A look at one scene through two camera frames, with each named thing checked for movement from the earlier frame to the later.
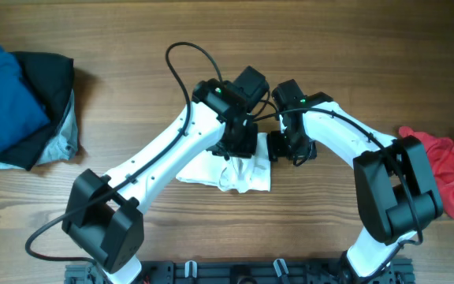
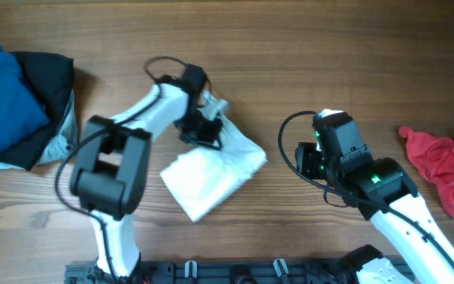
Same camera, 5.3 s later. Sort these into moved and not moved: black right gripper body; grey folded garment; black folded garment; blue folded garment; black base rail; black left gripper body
Moved: black right gripper body; black left gripper body
Not moved: black folded garment; black base rail; grey folded garment; blue folded garment
